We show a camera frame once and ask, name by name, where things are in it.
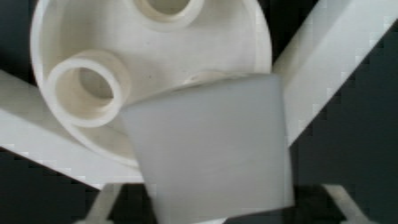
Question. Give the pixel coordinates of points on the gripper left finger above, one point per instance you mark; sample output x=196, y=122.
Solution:
x=103, y=205

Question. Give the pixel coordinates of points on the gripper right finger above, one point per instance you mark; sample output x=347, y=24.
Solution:
x=347, y=205

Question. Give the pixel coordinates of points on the white stool leg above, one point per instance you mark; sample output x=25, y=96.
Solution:
x=210, y=144

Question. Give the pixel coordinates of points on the white U-shaped fence wall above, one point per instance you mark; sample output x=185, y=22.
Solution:
x=333, y=42

